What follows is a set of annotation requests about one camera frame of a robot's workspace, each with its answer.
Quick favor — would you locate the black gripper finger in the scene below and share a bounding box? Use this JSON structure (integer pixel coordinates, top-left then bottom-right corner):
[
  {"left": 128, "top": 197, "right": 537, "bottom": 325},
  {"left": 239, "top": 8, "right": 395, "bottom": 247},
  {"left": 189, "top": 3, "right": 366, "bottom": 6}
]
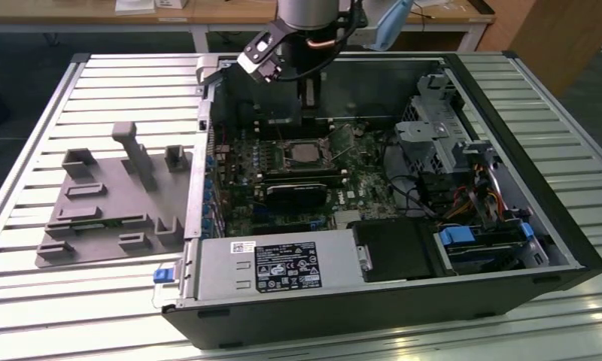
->
[{"left": 298, "top": 77, "right": 327, "bottom": 111}]

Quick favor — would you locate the metal socket cover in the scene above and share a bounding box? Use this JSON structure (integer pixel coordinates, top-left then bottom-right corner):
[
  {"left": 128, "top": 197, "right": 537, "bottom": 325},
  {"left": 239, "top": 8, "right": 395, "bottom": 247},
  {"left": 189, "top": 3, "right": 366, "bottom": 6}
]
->
[{"left": 324, "top": 126, "right": 358, "bottom": 159}]

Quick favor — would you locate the silver CPU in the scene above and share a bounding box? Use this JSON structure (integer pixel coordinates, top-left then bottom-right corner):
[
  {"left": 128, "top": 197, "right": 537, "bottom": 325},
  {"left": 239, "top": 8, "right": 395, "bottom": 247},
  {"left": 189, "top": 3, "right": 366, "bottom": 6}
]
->
[{"left": 286, "top": 142, "right": 323, "bottom": 162}]

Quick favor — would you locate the CPU socket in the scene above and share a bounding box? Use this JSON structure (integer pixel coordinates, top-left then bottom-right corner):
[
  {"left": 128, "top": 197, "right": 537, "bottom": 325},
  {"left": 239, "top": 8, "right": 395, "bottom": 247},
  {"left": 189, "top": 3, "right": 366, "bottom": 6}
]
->
[{"left": 279, "top": 139, "right": 334, "bottom": 172}]

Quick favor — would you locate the black RAM slot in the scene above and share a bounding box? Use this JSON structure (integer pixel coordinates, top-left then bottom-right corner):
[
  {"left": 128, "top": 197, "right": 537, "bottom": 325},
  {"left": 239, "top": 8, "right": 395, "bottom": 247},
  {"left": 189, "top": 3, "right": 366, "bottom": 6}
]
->
[
  {"left": 263, "top": 175, "right": 346, "bottom": 184},
  {"left": 264, "top": 169, "right": 343, "bottom": 177}
]

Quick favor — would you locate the RAM stick with grey label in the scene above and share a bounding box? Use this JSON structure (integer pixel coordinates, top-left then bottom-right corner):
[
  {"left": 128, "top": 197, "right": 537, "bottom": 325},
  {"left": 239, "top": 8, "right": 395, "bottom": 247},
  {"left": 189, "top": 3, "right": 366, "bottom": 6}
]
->
[{"left": 252, "top": 114, "right": 335, "bottom": 129}]

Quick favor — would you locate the wooden desk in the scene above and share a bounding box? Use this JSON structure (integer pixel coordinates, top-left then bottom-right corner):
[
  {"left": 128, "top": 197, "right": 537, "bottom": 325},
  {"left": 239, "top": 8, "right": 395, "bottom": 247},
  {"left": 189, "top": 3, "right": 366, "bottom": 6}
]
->
[{"left": 0, "top": 0, "right": 498, "bottom": 53}]

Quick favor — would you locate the green motherboard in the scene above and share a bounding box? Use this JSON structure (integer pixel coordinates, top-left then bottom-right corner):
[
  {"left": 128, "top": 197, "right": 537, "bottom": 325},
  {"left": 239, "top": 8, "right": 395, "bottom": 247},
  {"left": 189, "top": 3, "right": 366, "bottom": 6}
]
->
[{"left": 208, "top": 123, "right": 400, "bottom": 240}]

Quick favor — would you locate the black graphics card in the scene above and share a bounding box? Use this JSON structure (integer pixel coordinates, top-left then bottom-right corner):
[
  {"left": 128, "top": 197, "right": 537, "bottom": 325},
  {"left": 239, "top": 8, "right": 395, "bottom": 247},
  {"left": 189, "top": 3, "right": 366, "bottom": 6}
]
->
[{"left": 263, "top": 182, "right": 330, "bottom": 210}]

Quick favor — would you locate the metal drive cage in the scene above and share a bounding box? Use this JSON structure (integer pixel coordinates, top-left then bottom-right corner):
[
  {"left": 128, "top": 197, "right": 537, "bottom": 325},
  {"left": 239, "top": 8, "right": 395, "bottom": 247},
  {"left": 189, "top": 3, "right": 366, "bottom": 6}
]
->
[{"left": 394, "top": 74, "right": 498, "bottom": 176}]

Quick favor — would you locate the blue disk carrier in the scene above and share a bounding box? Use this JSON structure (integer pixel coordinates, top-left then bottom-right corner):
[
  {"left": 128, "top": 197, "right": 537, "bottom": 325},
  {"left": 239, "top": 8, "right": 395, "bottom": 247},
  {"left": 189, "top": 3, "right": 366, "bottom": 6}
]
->
[{"left": 434, "top": 222, "right": 518, "bottom": 274}]

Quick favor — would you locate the grey parts rack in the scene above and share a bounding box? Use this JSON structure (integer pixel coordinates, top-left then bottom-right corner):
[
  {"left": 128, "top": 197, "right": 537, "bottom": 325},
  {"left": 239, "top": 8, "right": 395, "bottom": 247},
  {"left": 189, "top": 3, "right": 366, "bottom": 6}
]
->
[{"left": 34, "top": 122, "right": 197, "bottom": 268}]

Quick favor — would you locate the wooden cabinet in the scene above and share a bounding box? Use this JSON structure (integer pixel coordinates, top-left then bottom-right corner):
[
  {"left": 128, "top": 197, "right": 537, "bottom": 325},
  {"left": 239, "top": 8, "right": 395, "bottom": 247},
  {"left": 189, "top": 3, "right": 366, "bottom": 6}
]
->
[{"left": 475, "top": 0, "right": 602, "bottom": 97}]

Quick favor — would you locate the silver power supply unit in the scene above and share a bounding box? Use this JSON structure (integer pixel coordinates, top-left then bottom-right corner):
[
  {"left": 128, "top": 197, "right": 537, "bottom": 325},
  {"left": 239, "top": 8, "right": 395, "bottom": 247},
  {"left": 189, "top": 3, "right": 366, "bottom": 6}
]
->
[{"left": 177, "top": 229, "right": 372, "bottom": 308}]

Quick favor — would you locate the green RAM stick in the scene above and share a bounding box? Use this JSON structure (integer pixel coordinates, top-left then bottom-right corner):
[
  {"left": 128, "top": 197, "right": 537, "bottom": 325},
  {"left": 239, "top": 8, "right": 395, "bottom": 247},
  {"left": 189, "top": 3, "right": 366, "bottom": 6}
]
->
[{"left": 69, "top": 220, "right": 144, "bottom": 230}]

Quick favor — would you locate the black PC case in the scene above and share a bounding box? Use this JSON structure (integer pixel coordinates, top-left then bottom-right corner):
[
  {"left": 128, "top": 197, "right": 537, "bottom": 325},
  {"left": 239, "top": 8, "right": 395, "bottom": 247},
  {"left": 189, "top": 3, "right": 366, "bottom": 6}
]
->
[{"left": 160, "top": 51, "right": 602, "bottom": 350}]

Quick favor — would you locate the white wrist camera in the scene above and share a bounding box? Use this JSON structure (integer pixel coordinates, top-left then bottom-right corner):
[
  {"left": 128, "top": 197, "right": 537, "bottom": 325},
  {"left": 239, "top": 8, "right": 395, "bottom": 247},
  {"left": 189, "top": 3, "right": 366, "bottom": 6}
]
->
[{"left": 236, "top": 20, "right": 288, "bottom": 83}]

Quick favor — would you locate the coloured wire bundle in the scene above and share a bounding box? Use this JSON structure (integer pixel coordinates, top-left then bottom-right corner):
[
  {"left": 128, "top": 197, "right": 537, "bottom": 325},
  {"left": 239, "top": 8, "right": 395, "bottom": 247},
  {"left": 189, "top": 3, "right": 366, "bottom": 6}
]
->
[{"left": 450, "top": 161, "right": 507, "bottom": 226}]

